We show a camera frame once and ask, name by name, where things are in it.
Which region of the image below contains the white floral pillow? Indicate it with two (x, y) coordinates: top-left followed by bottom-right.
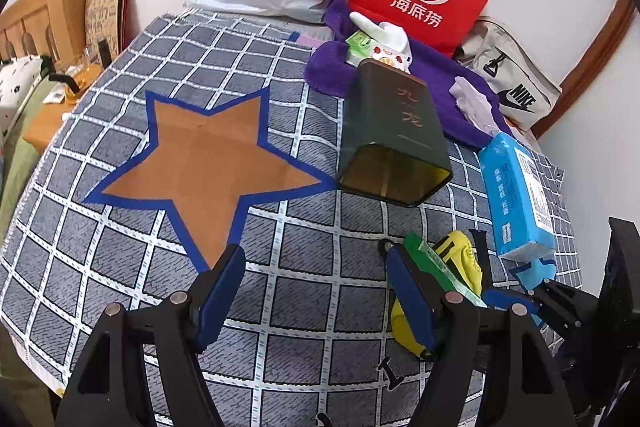
(0, 54), (43, 138)

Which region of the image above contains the black strap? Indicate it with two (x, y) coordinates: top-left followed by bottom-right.
(467, 228), (493, 290)

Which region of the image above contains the orange star marker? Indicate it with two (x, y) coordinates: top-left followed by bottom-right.
(82, 87), (337, 275)

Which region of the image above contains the wooden door frame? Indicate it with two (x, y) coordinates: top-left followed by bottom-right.
(530, 0), (640, 138)

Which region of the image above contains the wooden nightstand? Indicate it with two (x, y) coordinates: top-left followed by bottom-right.
(22, 72), (101, 155)

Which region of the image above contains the purple fabric tray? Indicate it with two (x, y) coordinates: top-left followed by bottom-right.
(306, 0), (501, 152)

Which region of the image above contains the blue star marker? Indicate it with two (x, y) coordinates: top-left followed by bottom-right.
(507, 256), (558, 293)

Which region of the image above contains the white tissue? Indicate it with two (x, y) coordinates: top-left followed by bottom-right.
(448, 77), (501, 132)

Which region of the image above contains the green blanket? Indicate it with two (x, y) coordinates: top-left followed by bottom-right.
(0, 77), (46, 228)

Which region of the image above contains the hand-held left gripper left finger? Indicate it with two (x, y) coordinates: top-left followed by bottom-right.
(55, 244), (247, 427)

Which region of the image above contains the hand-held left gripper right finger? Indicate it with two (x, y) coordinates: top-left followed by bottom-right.
(385, 242), (563, 427)

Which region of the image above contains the book against wall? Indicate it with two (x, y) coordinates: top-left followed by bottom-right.
(82, 0), (132, 65)

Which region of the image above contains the grey checked cloth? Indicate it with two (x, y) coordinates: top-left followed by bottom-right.
(0, 9), (586, 427)

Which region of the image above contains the white patterned small pouch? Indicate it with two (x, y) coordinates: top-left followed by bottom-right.
(370, 46), (412, 72)

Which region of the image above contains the dark green tin box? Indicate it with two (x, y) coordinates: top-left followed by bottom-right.
(336, 61), (454, 208)

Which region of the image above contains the light green cartoon packet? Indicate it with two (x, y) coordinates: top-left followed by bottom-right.
(345, 32), (378, 66)

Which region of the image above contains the grey waist bag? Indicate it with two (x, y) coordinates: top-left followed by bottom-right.
(452, 18), (563, 132)

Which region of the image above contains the yellow pouch with black band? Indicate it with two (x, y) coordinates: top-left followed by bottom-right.
(390, 229), (485, 360)

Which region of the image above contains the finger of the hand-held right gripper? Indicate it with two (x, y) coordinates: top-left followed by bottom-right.
(535, 278), (603, 343)
(481, 288), (551, 328)

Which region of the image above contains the blue tissue pack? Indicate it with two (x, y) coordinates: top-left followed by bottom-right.
(477, 132), (557, 260)

